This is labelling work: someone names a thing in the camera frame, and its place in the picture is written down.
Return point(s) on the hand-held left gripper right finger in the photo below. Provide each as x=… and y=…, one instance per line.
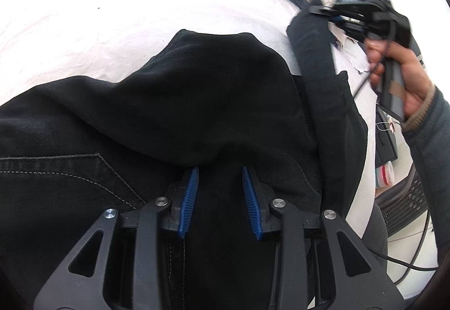
x=251, y=206

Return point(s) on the striped cloth roll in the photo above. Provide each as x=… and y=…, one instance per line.
x=385, y=174

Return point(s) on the black mesh chair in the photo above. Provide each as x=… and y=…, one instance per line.
x=404, y=201

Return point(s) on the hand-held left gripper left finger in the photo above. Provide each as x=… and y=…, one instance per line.
x=189, y=199

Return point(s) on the white-sheeted bed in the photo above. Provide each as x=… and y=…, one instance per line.
x=105, y=14

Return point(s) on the person's right hand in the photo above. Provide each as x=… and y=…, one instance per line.
x=415, y=78

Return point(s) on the black pants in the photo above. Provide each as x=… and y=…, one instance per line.
x=211, y=102

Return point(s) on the person's right forearm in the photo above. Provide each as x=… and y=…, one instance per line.
x=432, y=162

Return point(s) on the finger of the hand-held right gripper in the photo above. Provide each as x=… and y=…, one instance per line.
x=348, y=28
x=319, y=9

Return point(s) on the white cloth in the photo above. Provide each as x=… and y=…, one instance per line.
x=353, y=56

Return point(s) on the black box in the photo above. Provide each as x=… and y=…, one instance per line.
x=385, y=141

